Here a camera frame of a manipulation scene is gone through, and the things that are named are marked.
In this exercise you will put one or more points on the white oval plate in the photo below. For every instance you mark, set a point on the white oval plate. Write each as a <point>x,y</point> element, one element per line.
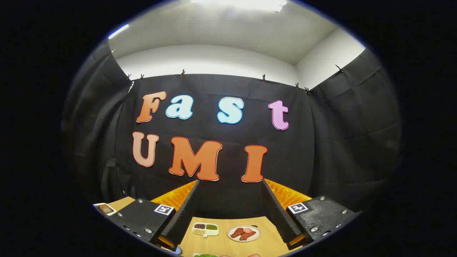
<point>244,233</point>

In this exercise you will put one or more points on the pink sausage slice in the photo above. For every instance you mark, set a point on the pink sausage slice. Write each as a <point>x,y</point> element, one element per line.
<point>247,231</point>

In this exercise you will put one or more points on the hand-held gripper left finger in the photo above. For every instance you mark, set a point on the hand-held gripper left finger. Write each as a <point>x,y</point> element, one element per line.
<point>184,210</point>

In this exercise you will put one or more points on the dark red jerky piece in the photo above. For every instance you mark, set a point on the dark red jerky piece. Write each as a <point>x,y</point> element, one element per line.
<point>236,232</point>
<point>249,235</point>

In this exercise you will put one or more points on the ceiling light panel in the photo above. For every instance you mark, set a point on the ceiling light panel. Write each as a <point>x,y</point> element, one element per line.
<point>242,4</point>

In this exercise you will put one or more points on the blue plate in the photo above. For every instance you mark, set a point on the blue plate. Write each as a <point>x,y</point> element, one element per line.
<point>176,251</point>

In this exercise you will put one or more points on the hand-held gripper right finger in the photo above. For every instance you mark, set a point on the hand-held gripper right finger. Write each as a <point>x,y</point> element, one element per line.
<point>278,210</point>

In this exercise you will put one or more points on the row of small black clips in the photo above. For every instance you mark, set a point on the row of small black clips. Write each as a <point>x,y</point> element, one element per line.
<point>182,72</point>

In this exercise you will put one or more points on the white toaster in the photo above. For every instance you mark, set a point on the white toaster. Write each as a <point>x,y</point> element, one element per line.
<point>97,207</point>

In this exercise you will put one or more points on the white divided snack tray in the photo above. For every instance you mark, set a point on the white divided snack tray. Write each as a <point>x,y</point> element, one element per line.
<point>206,229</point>

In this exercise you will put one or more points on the green lettuce leaf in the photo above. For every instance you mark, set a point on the green lettuce leaf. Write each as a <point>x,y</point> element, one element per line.
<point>205,255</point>

